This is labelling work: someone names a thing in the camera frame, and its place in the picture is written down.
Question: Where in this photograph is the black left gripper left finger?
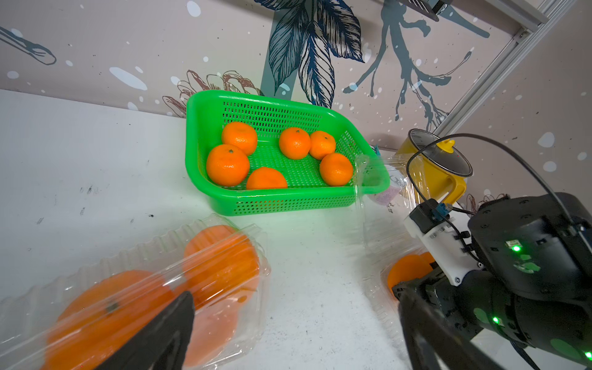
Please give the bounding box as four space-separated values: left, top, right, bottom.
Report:
98 291 195 369

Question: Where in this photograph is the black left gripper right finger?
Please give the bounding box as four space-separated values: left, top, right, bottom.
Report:
399 291 500 369

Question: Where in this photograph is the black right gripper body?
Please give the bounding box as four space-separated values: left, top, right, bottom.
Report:
392 265 482 340

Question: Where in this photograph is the orange clamshell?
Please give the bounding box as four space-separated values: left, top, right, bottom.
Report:
246 167 288 190
206 144 250 187
387 252 436 292

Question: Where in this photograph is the clear plastic clamshell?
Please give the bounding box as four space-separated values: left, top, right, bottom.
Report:
1 214 271 369
353 154 426 346

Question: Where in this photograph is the orange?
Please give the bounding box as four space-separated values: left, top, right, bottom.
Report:
279 127 311 160
319 153 353 187
182 225 260 309
309 131 336 160
222 122 258 156

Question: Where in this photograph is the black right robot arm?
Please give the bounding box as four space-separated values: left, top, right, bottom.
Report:
387 129 591 369

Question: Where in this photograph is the yellow pot with lid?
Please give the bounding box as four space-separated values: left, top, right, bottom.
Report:
410 139 473 204

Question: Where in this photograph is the green plastic basket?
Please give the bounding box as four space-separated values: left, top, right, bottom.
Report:
185 90 390 216

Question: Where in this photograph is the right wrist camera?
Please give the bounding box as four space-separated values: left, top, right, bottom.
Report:
403 199 482 287

